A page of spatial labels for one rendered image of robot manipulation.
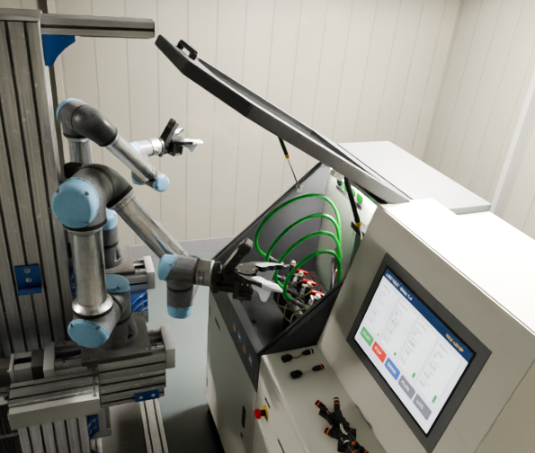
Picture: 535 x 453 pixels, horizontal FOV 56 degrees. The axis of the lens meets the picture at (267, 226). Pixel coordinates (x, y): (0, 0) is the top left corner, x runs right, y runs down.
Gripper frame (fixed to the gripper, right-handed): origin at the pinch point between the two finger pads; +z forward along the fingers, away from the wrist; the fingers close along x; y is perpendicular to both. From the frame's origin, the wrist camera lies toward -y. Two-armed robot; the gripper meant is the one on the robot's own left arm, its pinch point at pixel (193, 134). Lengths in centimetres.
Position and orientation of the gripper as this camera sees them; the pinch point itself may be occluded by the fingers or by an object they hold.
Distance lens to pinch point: 246.6
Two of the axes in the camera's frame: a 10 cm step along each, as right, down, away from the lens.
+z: 7.1, -2.8, 6.5
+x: 6.8, 5.0, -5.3
